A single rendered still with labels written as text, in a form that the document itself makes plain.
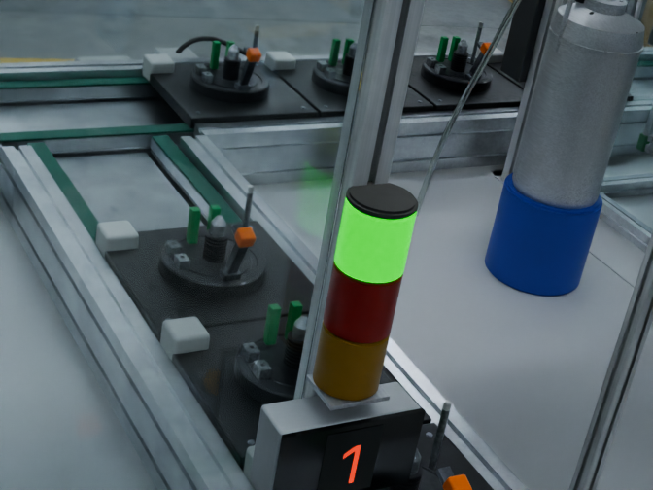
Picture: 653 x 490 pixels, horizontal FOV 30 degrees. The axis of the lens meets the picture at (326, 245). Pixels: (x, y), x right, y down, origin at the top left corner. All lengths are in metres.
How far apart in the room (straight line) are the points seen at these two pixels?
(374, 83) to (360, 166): 0.06
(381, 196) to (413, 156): 1.41
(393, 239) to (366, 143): 0.07
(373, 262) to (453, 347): 0.93
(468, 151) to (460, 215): 0.21
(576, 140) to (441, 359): 0.39
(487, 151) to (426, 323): 0.63
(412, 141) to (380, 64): 1.42
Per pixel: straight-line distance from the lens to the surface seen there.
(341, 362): 0.88
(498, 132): 2.33
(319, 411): 0.91
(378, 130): 0.84
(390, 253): 0.83
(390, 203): 0.83
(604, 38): 1.79
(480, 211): 2.17
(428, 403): 1.44
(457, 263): 1.97
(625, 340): 1.24
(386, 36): 0.80
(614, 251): 2.15
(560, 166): 1.85
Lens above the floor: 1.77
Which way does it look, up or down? 28 degrees down
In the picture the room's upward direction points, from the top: 10 degrees clockwise
